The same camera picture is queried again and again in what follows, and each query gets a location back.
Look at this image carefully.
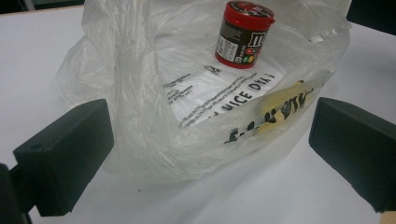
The white smiley plastic bag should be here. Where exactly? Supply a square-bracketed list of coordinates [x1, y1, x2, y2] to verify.
[55, 0, 353, 185]

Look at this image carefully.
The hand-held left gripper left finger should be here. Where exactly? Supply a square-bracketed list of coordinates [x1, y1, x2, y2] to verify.
[12, 98, 115, 217]

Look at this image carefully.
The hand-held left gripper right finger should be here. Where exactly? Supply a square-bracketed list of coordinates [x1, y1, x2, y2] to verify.
[308, 96, 396, 214]

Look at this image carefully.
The red lidded candy can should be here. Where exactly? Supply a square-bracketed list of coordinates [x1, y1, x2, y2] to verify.
[214, 0, 276, 69]

